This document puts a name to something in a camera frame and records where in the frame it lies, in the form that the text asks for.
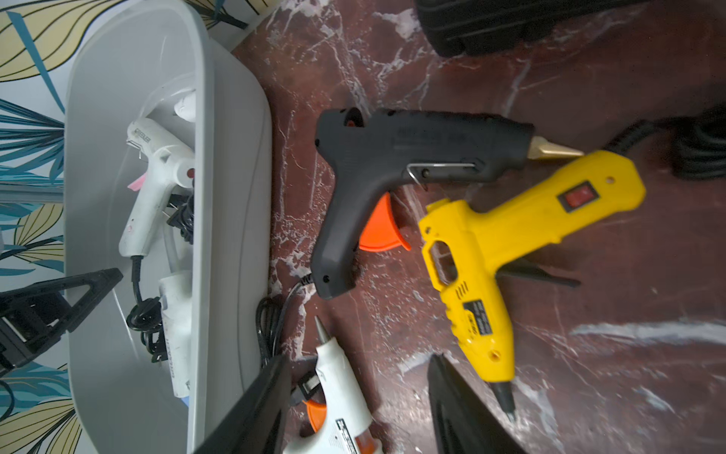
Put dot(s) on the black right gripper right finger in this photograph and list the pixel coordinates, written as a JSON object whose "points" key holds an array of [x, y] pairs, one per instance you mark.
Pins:
{"points": [[462, 423]]}

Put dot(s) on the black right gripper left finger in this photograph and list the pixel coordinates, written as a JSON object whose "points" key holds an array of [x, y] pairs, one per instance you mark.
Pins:
{"points": [[256, 423]]}

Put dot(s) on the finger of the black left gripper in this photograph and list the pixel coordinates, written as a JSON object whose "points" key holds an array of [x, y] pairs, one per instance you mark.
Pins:
{"points": [[34, 318]]}

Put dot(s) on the yellow glue gun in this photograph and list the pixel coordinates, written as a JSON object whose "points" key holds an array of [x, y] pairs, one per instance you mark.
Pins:
{"points": [[464, 251]]}

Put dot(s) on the large white pink glue gun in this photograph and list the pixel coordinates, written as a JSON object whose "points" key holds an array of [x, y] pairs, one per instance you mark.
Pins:
{"points": [[170, 164]]}

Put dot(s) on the black glue gun orange trigger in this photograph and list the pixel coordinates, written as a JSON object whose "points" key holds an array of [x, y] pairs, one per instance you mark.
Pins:
{"points": [[372, 156]]}

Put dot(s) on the white blue-tip glue gun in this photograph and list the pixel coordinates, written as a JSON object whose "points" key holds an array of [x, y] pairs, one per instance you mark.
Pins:
{"points": [[176, 311]]}

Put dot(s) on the grey plastic storage box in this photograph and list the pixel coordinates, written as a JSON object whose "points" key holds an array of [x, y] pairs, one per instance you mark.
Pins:
{"points": [[156, 59]]}

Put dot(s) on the black tool case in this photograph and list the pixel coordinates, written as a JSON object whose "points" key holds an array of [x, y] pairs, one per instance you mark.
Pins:
{"points": [[480, 27]]}

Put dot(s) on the white glue gun red switch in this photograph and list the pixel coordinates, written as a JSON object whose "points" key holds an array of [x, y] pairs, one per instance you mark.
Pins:
{"points": [[342, 423]]}

